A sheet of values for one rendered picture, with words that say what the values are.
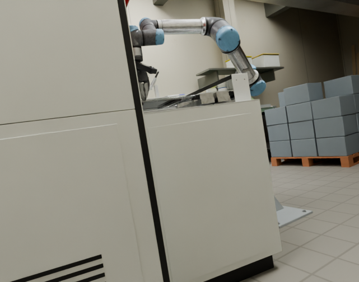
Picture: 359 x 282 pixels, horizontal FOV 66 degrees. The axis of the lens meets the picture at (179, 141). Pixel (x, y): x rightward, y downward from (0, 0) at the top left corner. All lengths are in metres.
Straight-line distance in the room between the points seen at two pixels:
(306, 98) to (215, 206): 2.91
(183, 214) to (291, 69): 6.80
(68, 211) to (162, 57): 4.62
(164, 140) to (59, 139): 0.44
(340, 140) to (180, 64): 3.10
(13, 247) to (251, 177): 0.95
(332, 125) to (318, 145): 0.31
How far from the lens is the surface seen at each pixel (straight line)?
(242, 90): 1.40
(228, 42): 1.54
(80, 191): 0.87
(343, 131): 3.78
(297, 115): 4.03
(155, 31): 1.44
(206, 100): 1.49
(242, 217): 1.32
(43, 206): 0.88
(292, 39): 8.05
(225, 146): 1.24
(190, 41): 5.76
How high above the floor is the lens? 0.72
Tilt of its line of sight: 2 degrees down
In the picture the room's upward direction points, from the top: 9 degrees counter-clockwise
